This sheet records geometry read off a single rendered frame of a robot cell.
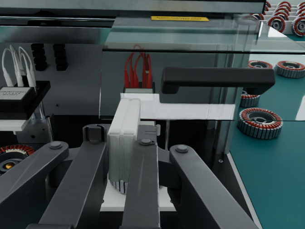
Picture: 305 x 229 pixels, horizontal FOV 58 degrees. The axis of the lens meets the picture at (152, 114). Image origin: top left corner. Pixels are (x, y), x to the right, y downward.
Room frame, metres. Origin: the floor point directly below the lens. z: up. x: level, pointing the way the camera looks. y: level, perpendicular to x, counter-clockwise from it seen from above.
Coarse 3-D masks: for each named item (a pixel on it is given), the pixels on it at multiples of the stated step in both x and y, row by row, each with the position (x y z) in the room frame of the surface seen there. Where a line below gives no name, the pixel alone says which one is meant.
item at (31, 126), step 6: (36, 114) 0.55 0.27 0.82; (48, 114) 0.55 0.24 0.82; (30, 120) 0.52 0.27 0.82; (36, 120) 0.53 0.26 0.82; (42, 120) 0.53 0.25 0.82; (54, 120) 0.56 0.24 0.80; (30, 126) 0.51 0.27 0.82; (36, 126) 0.51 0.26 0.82; (42, 126) 0.51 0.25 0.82; (54, 126) 0.55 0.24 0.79; (18, 132) 0.51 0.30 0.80; (24, 132) 0.51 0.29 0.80; (30, 132) 0.51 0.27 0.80; (36, 132) 0.51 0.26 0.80; (42, 132) 0.51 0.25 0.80; (48, 132) 0.51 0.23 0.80; (54, 132) 0.55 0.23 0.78; (18, 138) 0.51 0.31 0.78; (24, 138) 0.51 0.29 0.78; (30, 138) 0.51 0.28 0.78; (36, 138) 0.51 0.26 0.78; (42, 138) 0.51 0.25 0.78; (48, 138) 0.51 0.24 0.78
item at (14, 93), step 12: (24, 84) 0.56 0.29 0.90; (36, 84) 0.56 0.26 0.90; (48, 84) 0.57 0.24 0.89; (0, 96) 0.45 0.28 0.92; (12, 96) 0.45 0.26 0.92; (24, 96) 0.46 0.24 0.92; (36, 96) 0.50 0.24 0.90; (0, 108) 0.44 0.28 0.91; (12, 108) 0.44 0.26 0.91; (24, 108) 0.44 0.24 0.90; (0, 120) 0.43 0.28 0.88; (12, 120) 0.43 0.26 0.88; (24, 120) 0.44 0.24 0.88
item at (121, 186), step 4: (120, 180) 0.35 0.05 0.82; (112, 184) 0.37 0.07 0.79; (116, 184) 0.36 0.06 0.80; (120, 184) 0.35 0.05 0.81; (124, 184) 0.35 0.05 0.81; (116, 188) 0.36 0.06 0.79; (120, 188) 0.35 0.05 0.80; (124, 188) 0.35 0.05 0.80; (160, 188) 0.36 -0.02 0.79; (124, 192) 0.35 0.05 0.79
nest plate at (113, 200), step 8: (112, 192) 0.36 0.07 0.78; (120, 192) 0.36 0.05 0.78; (160, 192) 0.36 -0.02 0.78; (104, 200) 0.34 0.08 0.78; (112, 200) 0.34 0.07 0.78; (120, 200) 0.34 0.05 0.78; (160, 200) 0.34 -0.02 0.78; (168, 200) 0.34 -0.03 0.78; (104, 208) 0.32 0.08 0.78; (112, 208) 0.32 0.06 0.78; (120, 208) 0.32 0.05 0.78; (160, 208) 0.33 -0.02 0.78; (168, 208) 0.33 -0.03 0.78
